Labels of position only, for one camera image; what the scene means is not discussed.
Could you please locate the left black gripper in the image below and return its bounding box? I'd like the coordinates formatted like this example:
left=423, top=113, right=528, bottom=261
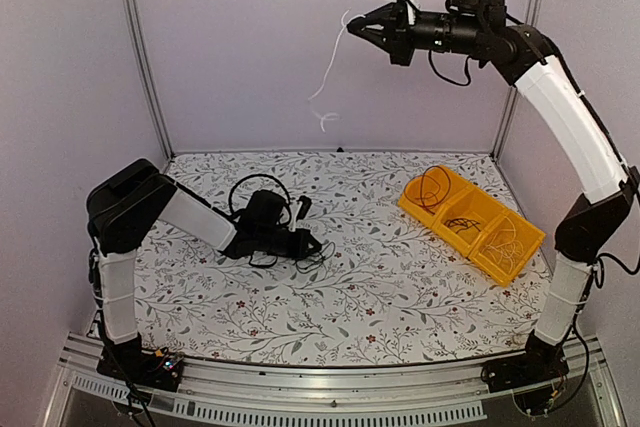
left=256, top=228, right=321, bottom=260

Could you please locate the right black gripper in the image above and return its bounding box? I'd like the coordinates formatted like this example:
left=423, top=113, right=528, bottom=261
left=348, top=0, right=485, bottom=65

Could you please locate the cable pile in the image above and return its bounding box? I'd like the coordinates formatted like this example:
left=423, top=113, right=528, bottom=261
left=294, top=241, right=337, bottom=275

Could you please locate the red cable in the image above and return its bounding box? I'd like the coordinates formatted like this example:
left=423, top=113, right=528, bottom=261
left=417, top=165, right=452, bottom=214

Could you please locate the black cable coil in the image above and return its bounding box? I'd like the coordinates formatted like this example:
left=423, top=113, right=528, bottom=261
left=444, top=216, right=482, bottom=234

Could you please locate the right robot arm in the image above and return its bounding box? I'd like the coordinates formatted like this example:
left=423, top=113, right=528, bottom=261
left=347, top=0, right=639, bottom=383

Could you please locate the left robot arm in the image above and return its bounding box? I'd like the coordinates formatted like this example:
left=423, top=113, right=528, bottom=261
left=86, top=159, right=322, bottom=381

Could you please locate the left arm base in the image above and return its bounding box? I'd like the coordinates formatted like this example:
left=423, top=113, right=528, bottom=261
left=96, top=336, right=185, bottom=392

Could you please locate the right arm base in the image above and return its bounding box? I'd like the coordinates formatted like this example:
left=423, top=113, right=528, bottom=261
left=480, top=333, right=569, bottom=416

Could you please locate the floral table mat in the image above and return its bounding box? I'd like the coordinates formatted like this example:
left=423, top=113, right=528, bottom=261
left=134, top=152, right=550, bottom=366

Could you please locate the yellow bin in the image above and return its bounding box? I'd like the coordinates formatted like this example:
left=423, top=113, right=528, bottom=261
left=432, top=187, right=507, bottom=257
left=398, top=165, right=473, bottom=228
left=468, top=210, right=545, bottom=287

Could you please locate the yellow bin middle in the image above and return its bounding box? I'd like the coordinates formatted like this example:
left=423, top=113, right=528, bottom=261
left=432, top=187, right=507, bottom=257

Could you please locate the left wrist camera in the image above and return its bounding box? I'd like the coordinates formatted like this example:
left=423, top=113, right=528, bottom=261
left=288, top=195, right=312, bottom=232

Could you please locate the right aluminium post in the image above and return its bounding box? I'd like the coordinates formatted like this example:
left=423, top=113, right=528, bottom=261
left=491, top=0, right=551, bottom=158

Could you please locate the aluminium post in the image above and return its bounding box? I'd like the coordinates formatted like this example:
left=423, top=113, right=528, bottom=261
left=122, top=0, right=175, bottom=161
left=491, top=0, right=551, bottom=158

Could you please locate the aluminium front rail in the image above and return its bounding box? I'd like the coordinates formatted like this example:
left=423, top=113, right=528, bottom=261
left=42, top=334, right=632, bottom=426

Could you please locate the left aluminium post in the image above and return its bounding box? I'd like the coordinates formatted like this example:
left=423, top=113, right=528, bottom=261
left=122, top=0, right=175, bottom=161

